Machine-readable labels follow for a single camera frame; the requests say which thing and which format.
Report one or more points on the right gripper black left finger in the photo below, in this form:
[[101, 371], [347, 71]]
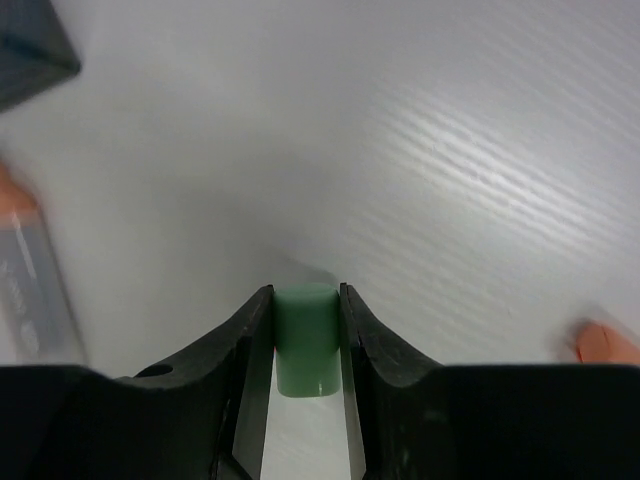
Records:
[[198, 414]]

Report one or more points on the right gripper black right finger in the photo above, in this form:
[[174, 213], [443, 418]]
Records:
[[409, 417]]

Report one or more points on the green marker cap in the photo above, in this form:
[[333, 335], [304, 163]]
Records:
[[306, 335]]

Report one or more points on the peach highlighter marker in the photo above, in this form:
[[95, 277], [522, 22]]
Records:
[[34, 304]]

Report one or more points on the red-orange marker cap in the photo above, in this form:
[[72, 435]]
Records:
[[598, 342]]

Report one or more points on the dark grey plastic bin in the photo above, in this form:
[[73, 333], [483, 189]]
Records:
[[36, 53]]

